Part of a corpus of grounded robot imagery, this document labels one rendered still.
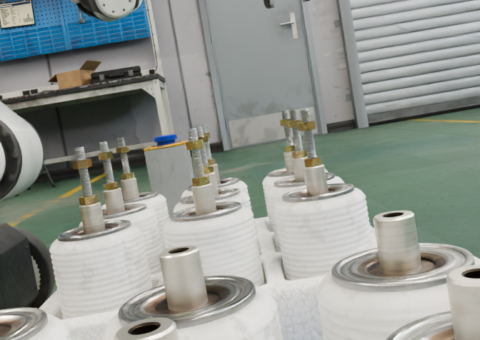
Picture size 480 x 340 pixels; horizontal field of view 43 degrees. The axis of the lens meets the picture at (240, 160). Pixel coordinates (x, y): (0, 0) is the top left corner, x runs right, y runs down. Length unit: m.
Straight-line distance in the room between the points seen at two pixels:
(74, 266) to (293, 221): 0.22
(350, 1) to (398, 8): 0.46
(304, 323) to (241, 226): 0.11
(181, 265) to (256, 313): 0.05
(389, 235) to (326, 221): 0.27
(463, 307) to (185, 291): 0.16
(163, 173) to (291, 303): 0.49
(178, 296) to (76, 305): 0.31
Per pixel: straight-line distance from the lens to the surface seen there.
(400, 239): 0.33
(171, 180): 1.01
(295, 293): 0.58
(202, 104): 5.73
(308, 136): 0.63
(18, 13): 5.94
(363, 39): 5.87
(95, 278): 0.61
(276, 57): 5.77
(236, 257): 0.60
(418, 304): 0.31
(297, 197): 0.62
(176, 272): 0.33
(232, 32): 5.77
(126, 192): 0.87
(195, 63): 5.75
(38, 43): 5.86
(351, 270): 0.34
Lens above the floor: 0.35
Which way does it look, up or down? 5 degrees down
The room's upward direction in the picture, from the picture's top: 10 degrees counter-clockwise
